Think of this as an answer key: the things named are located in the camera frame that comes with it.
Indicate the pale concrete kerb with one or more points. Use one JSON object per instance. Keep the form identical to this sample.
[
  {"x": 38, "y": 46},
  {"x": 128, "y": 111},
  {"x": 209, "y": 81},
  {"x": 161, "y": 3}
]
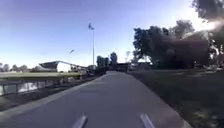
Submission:
[{"x": 33, "y": 104}]

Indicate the group of big dark trees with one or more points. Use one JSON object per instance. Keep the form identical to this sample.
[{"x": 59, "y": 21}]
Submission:
[{"x": 173, "y": 50}]

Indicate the green grass field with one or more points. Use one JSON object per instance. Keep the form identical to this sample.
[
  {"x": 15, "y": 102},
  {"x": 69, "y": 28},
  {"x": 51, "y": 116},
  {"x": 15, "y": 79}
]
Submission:
[{"x": 30, "y": 75}]

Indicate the dark flat building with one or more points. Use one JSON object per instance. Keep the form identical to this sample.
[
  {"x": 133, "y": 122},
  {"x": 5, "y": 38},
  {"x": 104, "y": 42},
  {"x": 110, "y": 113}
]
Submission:
[{"x": 123, "y": 66}]

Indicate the robot's own part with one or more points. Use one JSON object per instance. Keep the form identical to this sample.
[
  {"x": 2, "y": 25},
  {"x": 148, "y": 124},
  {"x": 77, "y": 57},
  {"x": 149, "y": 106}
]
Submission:
[
  {"x": 146, "y": 121},
  {"x": 80, "y": 122}
]

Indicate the tall floodlight pole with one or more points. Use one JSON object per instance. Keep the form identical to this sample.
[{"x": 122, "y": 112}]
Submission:
[{"x": 93, "y": 50}]

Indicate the dark grass verge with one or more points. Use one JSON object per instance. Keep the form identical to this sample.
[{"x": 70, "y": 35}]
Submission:
[{"x": 186, "y": 93}]

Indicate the low railing fence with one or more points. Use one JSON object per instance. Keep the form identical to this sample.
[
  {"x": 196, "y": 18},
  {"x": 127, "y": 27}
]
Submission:
[{"x": 23, "y": 87}]

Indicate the distant row of trees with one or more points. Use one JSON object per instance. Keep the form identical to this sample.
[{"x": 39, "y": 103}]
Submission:
[{"x": 15, "y": 68}]

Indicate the white building with dark roof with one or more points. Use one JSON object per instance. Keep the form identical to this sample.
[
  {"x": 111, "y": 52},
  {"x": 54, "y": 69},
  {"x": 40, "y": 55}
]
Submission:
[{"x": 63, "y": 67}]

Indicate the grey concrete path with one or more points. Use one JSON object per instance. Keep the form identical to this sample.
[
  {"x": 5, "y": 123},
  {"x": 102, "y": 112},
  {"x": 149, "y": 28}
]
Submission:
[{"x": 113, "y": 96}]

